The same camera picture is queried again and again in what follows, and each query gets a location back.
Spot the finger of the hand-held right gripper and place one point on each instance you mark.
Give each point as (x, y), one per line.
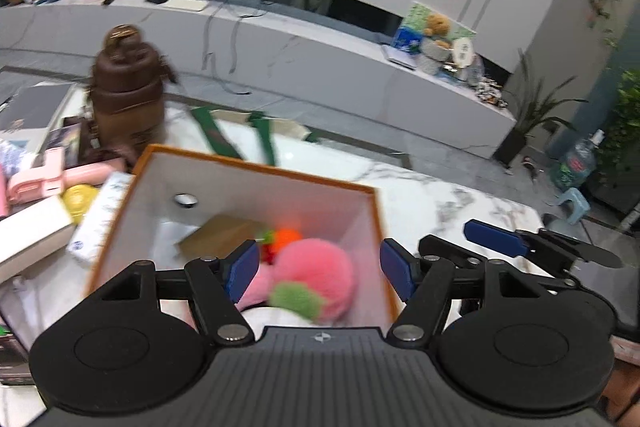
(495, 238)
(450, 247)

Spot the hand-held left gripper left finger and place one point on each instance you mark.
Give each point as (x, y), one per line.
(242, 269)

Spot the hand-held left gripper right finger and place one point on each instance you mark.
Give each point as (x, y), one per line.
(397, 269)

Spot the red crocheted strawberry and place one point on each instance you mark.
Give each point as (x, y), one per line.
(270, 253)

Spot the orange crocheted ball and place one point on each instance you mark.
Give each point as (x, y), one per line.
(287, 237)

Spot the pink plush toy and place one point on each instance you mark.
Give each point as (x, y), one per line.
(312, 267)

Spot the orange edged white cardboard box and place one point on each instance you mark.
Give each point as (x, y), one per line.
(165, 177)

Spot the white marble desktop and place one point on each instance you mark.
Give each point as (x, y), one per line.
(450, 202)

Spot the brown paper card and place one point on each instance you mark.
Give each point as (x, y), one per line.
(220, 234)

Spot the blue plastic stool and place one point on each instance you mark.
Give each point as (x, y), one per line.
(574, 204)

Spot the large water bottle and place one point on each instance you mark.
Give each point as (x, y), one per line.
(577, 163)

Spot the potted plant black pot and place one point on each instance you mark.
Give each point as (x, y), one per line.
(525, 117)

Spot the group of small figurines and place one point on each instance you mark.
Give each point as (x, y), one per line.
(490, 93)

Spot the white blue printed box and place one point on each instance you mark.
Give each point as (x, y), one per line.
(100, 222)

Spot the green bushy plant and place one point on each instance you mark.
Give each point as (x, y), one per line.
(625, 122)

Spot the yellow round object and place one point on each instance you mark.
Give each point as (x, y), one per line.
(79, 203)

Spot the round paper fan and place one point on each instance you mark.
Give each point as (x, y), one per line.
(463, 52)

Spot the flat white device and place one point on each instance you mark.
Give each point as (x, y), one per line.
(400, 57)

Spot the brown water bottle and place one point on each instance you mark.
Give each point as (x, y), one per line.
(127, 92)

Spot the plain white box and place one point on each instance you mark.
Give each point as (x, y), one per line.
(30, 237)

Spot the white marble tv cabinet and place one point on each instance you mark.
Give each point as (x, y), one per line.
(325, 67)

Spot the dark packet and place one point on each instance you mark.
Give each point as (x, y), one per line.
(70, 139)

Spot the pink handheld device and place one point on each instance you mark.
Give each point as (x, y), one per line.
(45, 182)

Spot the brown teddy bear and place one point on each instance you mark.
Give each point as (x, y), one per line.
(437, 27)

